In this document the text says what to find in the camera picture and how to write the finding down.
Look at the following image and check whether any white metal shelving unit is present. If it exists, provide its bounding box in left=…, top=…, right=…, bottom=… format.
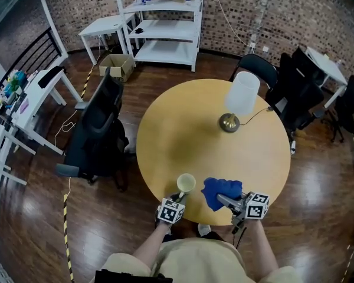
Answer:
left=113, top=0, right=205, bottom=73

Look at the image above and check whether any black mesh office chair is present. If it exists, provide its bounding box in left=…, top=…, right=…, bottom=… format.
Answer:
left=54, top=66, right=130, bottom=192

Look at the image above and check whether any person's left forearm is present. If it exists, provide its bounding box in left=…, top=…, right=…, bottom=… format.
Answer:
left=132, top=223, right=173, bottom=274

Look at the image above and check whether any black padded office chair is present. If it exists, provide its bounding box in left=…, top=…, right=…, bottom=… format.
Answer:
left=264, top=47, right=327, bottom=137

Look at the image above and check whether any blue cloth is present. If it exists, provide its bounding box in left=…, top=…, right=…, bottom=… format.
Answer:
left=201, top=177, right=244, bottom=212

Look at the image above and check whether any cream mug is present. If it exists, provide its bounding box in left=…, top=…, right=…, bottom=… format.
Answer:
left=176, top=173, right=197, bottom=200

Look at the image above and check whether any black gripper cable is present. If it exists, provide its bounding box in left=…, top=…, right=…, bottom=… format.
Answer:
left=231, top=228, right=248, bottom=249

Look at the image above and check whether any white frame desk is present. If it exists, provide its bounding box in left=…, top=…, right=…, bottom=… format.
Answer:
left=0, top=120, right=37, bottom=230

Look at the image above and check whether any white desk with clutter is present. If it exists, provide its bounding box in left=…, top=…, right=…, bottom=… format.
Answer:
left=5, top=68, right=84, bottom=156

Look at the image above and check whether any white shade brass table lamp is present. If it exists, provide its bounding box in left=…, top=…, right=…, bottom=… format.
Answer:
left=218, top=71, right=261, bottom=134

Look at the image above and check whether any black metal railing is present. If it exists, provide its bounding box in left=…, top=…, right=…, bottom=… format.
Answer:
left=4, top=27, right=62, bottom=78

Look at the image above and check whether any black office chair with armrests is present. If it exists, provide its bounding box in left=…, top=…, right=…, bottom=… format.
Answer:
left=332, top=71, right=354, bottom=143

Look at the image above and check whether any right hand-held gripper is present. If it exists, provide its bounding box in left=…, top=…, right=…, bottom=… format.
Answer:
left=217, top=191, right=270, bottom=236

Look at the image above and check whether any person's beige clothing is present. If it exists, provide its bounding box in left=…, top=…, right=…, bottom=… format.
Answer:
left=91, top=236, right=297, bottom=283

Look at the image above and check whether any yellow hanging cable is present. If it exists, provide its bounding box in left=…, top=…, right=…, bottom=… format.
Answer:
left=209, top=0, right=255, bottom=46

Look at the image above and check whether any open cardboard box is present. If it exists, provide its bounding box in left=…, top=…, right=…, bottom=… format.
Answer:
left=99, top=54, right=136, bottom=83

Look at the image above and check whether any white desk with angled legs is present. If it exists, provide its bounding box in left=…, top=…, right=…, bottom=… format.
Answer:
left=304, top=46, right=349, bottom=109

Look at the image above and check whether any black yellow striped floor tape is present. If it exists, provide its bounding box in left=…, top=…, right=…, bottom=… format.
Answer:
left=63, top=193, right=75, bottom=283

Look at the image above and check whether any small white side table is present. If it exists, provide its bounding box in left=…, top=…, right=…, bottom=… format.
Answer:
left=78, top=12, right=137, bottom=66

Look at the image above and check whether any person's right forearm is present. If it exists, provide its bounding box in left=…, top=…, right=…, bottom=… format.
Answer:
left=244, top=218, right=280, bottom=277

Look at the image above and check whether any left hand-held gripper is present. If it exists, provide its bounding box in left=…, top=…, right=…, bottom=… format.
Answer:
left=155, top=193, right=188, bottom=232

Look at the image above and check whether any black lamp cable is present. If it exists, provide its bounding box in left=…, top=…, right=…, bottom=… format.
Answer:
left=238, top=107, right=274, bottom=127

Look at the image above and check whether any pile of colourful toys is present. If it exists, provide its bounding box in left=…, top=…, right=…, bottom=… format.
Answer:
left=0, top=69, right=29, bottom=113

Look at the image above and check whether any black flat case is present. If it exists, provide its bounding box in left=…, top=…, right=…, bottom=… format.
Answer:
left=37, top=65, right=66, bottom=90

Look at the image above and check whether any person's white shoe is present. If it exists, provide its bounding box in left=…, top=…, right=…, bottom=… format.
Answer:
left=197, top=223, right=212, bottom=237

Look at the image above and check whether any black folding chair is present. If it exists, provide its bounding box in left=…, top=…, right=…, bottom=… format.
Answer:
left=228, top=53, right=278, bottom=91

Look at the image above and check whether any white floor cable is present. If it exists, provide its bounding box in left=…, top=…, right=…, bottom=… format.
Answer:
left=53, top=110, right=77, bottom=156

